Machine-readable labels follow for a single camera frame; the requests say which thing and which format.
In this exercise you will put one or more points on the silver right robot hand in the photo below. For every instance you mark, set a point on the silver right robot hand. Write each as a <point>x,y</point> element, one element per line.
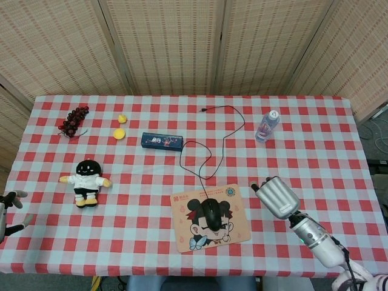
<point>277,197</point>

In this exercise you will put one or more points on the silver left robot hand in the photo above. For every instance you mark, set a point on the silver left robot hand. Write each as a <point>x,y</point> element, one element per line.
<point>2,218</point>

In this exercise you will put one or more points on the black computer mouse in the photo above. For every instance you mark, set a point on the black computer mouse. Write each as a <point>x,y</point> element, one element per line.
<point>212,215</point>

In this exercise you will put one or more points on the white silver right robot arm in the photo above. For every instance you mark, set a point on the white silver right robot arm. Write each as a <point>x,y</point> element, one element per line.
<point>318,242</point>

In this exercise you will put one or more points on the cartoon girl mouse pad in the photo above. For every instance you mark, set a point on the cartoon girl mouse pad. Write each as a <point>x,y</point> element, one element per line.
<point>239,224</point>

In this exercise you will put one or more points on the clear plastic water bottle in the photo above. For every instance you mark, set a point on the clear plastic water bottle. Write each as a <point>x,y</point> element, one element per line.
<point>266,127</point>

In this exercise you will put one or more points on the black-headed plush doll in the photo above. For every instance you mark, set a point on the black-headed plush doll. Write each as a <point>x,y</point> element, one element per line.
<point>86,182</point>

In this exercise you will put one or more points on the black floor device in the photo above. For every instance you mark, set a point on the black floor device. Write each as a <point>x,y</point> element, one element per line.
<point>379,163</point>

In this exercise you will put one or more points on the dark red grape bunch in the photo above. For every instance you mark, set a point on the dark red grape bunch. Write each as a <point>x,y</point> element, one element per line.
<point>72,121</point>

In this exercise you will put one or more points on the blue grey chair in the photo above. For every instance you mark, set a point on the blue grey chair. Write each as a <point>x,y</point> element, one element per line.
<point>191,284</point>

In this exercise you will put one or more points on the dark blue printed box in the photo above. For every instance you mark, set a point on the dark blue printed box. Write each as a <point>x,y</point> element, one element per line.
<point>162,141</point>

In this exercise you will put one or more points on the red white checkered tablecloth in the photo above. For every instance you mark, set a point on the red white checkered tablecloth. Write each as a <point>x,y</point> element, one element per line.
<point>139,242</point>

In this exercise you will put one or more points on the round yellow egg tart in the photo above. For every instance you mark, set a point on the round yellow egg tart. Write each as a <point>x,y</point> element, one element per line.
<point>119,134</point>

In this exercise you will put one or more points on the small yellow toy piece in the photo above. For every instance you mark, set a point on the small yellow toy piece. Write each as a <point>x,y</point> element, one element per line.
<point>122,119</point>

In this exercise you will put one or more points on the woven bamboo folding screen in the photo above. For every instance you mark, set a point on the woven bamboo folding screen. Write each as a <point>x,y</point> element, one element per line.
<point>169,45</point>

